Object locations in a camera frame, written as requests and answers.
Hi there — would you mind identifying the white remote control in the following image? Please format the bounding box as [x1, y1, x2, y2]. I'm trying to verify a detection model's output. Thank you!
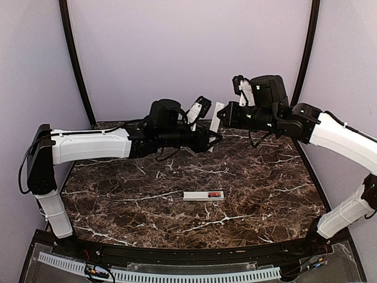
[183, 191, 224, 202]

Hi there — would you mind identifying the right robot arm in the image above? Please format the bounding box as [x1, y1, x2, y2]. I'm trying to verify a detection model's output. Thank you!
[217, 75, 376, 256]

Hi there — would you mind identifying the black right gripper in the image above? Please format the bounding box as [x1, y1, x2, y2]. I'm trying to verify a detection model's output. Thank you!
[217, 100, 279, 132]

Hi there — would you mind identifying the black frame post right rear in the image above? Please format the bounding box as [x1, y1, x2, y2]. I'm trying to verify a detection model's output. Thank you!
[290, 0, 320, 106]

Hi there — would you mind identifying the white battery cover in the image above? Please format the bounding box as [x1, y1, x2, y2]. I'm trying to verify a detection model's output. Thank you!
[208, 101, 225, 153]

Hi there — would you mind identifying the black frame post left rear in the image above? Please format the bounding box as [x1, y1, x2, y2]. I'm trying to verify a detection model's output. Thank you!
[58, 0, 97, 127]

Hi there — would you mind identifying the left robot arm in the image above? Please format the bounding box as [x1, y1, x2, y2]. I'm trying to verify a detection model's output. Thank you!
[19, 96, 222, 257]

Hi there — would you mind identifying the black front frame rail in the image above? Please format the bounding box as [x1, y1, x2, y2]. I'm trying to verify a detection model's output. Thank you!
[52, 232, 328, 271]

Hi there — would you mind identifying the black frame post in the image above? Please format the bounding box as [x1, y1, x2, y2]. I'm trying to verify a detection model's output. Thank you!
[58, 0, 97, 127]
[290, 0, 320, 106]

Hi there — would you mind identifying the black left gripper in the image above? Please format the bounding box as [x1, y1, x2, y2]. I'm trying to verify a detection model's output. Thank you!
[158, 122, 222, 153]

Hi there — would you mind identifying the white slotted cable duct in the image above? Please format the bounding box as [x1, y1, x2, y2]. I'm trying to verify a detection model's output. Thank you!
[38, 252, 281, 282]

